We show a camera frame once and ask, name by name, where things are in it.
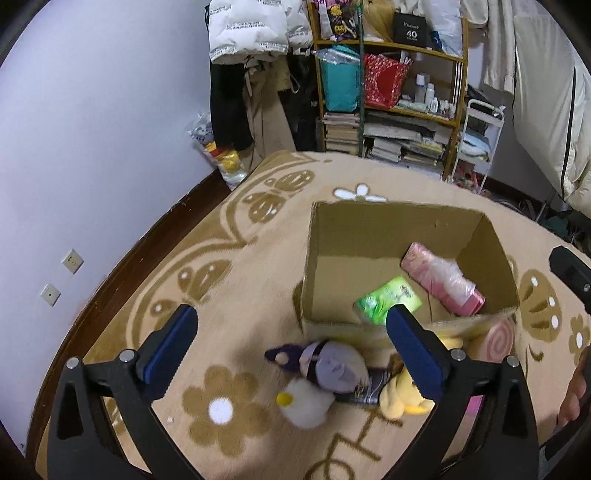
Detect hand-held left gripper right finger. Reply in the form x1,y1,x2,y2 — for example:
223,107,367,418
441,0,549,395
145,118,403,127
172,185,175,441
381,305,542,480

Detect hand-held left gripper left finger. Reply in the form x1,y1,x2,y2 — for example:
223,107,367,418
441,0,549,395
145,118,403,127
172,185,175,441
46,304,204,480

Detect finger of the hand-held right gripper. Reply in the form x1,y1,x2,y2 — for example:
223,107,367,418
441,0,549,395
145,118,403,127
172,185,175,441
549,246,591,315

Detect purple plush doll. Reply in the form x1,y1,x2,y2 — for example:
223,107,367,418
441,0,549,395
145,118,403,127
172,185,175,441
264,340,399,407

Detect brown cardboard box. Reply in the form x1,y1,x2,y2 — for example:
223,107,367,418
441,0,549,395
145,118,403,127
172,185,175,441
300,200,522,350

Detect person's right hand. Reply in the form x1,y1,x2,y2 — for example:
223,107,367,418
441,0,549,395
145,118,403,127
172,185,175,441
557,345,591,428

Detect yellow plush toy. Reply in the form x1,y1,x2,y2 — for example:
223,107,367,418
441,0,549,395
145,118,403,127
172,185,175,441
379,336,463,421

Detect green tissue pack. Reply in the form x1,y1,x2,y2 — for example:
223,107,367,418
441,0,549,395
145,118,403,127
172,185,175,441
353,276,423,326

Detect pink tissue pack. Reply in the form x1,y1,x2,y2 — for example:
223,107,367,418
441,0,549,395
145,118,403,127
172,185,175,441
401,242,486,317

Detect pink swirl plush roll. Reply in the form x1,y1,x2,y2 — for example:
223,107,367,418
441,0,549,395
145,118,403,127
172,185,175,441
465,318,517,365

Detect white plush duck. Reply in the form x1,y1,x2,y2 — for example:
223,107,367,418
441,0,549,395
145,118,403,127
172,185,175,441
276,379,334,428

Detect beige flower pattern carpet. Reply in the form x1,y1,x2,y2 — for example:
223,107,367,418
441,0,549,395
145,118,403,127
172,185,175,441
34,150,591,480

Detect white trolley cart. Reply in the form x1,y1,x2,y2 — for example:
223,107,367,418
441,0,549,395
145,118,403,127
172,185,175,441
454,98,507,191

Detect clear bag of yellow toys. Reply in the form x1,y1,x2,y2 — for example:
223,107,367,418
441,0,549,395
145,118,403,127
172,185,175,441
188,112,253,189

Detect pile of books and papers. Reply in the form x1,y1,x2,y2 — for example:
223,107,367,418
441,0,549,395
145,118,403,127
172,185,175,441
362,113,457,180

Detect wooden storage shelf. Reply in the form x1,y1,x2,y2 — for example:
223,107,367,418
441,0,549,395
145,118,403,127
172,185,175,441
306,0,470,184

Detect group of white bottles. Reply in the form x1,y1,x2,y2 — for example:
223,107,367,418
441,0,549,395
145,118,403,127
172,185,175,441
398,74,457,117

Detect stack of books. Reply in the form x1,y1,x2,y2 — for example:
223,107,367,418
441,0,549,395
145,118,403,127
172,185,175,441
321,112,361,155

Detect cream hanging jacket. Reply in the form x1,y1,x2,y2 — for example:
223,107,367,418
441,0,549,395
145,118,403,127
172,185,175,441
481,0,519,94

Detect beige hanging cloth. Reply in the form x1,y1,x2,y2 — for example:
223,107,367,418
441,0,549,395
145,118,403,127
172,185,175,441
241,58,297,172

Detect black hanging pants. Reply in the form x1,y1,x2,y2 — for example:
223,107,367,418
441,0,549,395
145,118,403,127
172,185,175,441
209,59,256,152

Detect green pole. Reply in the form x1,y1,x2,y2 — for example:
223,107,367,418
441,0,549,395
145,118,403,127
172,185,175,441
355,0,367,158

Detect red patterned bag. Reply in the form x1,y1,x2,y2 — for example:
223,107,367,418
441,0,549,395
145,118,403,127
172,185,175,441
363,53,413,110

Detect white plastic bag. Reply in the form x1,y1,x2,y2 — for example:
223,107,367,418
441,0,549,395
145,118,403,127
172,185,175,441
418,0,463,57

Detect black hanging bag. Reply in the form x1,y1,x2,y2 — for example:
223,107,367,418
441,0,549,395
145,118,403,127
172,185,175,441
278,50,320,154

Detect teal bag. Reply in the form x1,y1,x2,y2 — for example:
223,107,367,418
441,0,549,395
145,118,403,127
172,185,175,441
318,45,363,113

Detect black box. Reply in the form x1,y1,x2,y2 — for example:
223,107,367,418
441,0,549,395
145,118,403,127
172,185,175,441
392,11,435,49

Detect blond wig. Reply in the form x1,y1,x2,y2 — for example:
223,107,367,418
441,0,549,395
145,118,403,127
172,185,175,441
362,0,402,43

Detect white puffer jacket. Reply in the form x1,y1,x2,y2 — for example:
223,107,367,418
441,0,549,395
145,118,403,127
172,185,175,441
207,0,315,64

